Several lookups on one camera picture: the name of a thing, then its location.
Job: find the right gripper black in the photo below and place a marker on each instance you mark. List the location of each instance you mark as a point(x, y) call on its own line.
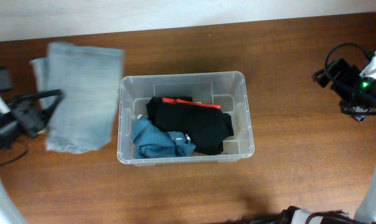
point(353, 76)

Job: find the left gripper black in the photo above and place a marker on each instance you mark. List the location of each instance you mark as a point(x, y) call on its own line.
point(27, 113)

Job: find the light blue jeans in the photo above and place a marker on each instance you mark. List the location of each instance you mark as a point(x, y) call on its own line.
point(89, 79)

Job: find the small blue cloth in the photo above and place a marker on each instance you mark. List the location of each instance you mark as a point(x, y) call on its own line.
point(152, 143)

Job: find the black garment with red trim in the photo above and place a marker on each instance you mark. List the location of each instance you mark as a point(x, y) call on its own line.
point(206, 125)

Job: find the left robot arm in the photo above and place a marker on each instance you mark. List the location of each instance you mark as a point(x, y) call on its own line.
point(10, 133)

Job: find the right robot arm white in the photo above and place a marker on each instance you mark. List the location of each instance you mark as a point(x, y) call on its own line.
point(356, 88)

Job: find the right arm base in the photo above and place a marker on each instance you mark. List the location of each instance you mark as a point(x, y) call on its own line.
point(295, 215)

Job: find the clear plastic storage bin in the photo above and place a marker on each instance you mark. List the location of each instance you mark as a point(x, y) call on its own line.
point(227, 89)

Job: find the black folded garment in bin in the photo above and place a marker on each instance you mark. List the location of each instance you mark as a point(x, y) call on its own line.
point(155, 101)

